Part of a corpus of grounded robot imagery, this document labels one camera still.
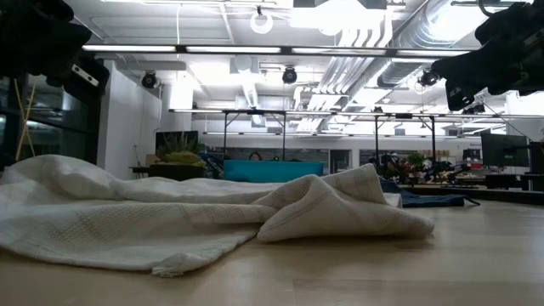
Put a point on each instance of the background potted plant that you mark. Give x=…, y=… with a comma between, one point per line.
x=415, y=159

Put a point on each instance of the white checked towel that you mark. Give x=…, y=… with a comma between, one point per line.
x=149, y=229

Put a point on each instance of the white LED light strip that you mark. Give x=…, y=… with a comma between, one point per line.
x=431, y=53
x=234, y=49
x=336, y=51
x=127, y=48

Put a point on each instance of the black computer monitor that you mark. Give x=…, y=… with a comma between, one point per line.
x=503, y=149

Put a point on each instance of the black ceiling spotlight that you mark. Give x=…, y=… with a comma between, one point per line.
x=478, y=108
x=427, y=78
x=149, y=80
x=289, y=75

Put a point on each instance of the potted succulent plant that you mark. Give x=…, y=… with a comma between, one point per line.
x=180, y=157

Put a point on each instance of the navy blue cloth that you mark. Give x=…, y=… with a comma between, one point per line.
x=429, y=199

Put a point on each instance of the person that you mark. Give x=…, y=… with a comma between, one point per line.
x=255, y=156

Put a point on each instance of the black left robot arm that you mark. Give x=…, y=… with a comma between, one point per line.
x=30, y=8

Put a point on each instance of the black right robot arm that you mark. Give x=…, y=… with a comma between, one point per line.
x=518, y=17

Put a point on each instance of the dark wall screen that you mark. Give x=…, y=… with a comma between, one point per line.
x=194, y=137

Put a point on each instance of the background black rig frame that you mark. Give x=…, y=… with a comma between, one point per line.
x=404, y=115
x=255, y=112

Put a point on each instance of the teal plastic container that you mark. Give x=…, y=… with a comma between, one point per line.
x=272, y=171

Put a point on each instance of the black aluminium rig frame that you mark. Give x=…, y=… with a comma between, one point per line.
x=286, y=50

